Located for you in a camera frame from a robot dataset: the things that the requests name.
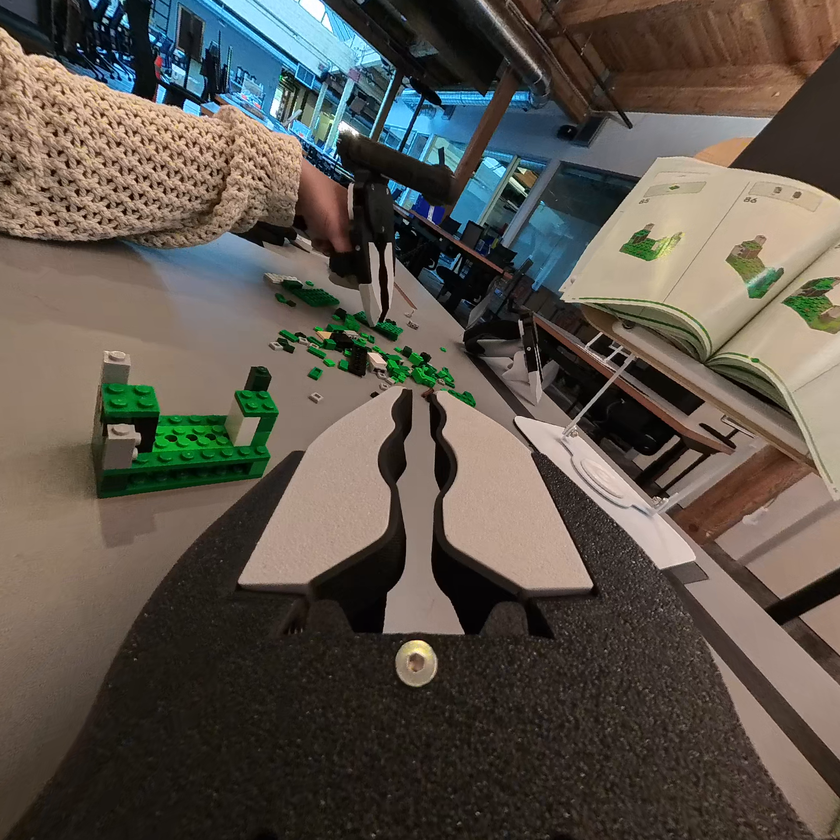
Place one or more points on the green lego plate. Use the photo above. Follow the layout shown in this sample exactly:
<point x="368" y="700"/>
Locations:
<point x="315" y="295"/>
<point x="392" y="331"/>

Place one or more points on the white book stand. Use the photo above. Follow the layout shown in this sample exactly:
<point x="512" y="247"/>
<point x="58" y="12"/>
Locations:
<point x="551" y="436"/>

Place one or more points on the black lego plate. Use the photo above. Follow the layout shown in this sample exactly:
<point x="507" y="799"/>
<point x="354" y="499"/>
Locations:
<point x="358" y="361"/>

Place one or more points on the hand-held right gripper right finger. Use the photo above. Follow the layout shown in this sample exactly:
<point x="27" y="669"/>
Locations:
<point x="512" y="518"/>

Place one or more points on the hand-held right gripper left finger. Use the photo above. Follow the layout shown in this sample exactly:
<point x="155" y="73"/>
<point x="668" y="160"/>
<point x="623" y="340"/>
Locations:
<point x="328" y="512"/>

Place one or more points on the small green lego build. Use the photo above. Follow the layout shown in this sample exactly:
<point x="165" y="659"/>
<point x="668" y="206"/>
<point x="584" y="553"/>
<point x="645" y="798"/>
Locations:
<point x="197" y="459"/>

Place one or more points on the white lego plate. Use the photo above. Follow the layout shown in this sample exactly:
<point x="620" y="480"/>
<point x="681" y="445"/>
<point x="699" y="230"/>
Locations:
<point x="275" y="278"/>

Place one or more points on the light grey lego brick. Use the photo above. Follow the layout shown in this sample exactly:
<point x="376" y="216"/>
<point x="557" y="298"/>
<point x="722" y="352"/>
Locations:
<point x="121" y="449"/>

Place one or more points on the pile of lego bricks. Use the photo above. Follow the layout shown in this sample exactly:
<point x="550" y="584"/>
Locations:
<point x="420" y="375"/>

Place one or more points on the long wooden desk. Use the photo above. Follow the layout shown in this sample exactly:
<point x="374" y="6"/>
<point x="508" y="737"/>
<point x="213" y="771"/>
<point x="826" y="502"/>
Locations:
<point x="695" y="430"/>

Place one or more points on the spare black white gripper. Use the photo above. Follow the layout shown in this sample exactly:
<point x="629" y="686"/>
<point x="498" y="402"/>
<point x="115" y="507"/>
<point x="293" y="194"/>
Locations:
<point x="531" y="367"/>

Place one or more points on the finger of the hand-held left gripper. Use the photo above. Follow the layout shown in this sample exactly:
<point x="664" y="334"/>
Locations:
<point x="367" y="295"/>
<point x="390" y="269"/>

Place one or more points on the dark panel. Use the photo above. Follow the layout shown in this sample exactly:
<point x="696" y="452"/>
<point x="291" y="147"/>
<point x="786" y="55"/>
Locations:
<point x="800" y="131"/>

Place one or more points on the person's left hand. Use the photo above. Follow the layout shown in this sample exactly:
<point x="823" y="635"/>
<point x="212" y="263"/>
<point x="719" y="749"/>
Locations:
<point x="325" y="216"/>

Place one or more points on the lego instruction booklet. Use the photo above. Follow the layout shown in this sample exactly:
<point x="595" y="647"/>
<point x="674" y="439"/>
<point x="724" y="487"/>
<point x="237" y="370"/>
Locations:
<point x="695" y="223"/>

